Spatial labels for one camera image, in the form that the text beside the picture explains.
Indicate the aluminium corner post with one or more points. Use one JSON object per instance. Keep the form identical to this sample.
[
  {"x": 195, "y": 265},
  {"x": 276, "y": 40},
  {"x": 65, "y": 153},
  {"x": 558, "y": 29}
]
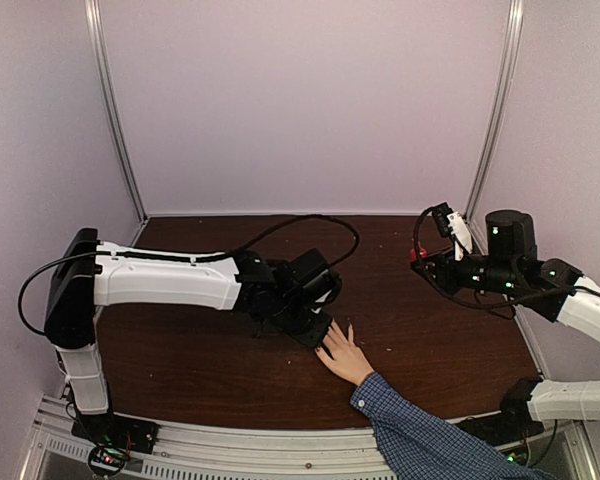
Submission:
[
  {"x": 505, "y": 80},
  {"x": 97, "y": 35}
]

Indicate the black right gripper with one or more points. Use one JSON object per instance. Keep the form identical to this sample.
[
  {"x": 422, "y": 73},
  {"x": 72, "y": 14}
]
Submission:
[{"x": 444, "y": 270}]

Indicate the red nail polish bottle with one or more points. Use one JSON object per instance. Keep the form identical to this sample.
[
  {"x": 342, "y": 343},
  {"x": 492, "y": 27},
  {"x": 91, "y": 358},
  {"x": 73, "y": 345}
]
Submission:
[{"x": 419, "y": 252}]

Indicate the blue checked shirt forearm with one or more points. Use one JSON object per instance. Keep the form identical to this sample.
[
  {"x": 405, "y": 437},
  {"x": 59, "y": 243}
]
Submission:
[{"x": 418, "y": 445}]

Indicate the left aluminium corner post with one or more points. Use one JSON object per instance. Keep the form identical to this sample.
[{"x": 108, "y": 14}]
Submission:
[{"x": 97, "y": 35}]

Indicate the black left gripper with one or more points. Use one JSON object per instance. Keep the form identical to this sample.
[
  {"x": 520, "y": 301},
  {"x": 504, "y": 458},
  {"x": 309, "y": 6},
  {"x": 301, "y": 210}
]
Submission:
[{"x": 314, "y": 336}]

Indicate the round green circuit board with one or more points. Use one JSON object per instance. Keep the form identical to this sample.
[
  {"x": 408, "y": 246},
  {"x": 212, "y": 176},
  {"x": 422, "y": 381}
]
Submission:
[{"x": 106, "y": 461}]

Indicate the right aluminium corner post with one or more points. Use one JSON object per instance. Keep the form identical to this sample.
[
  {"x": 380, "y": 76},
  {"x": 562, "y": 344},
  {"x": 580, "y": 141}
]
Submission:
[{"x": 505, "y": 80}]

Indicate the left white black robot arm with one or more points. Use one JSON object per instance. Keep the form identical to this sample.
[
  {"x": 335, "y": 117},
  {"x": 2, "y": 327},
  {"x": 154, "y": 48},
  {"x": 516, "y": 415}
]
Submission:
[{"x": 290, "y": 295}]

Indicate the pale hand with long nails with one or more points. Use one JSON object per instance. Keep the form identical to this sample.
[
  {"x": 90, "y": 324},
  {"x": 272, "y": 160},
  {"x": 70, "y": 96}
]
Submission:
[{"x": 340, "y": 355}]

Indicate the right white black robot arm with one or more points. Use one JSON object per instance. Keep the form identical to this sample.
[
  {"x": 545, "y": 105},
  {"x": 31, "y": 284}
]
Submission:
[{"x": 511, "y": 274}]

